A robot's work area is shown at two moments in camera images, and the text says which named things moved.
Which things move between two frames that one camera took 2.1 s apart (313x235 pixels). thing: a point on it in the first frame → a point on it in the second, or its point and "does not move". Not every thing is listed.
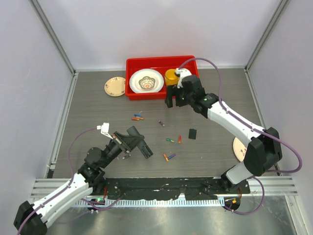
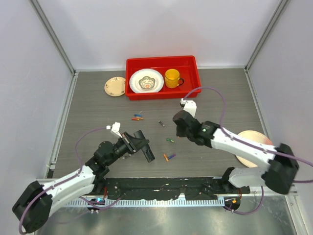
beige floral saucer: [115, 86] does not move
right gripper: [170, 91] → [179, 133]
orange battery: [166, 157] does not move
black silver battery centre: [161, 123] does not move
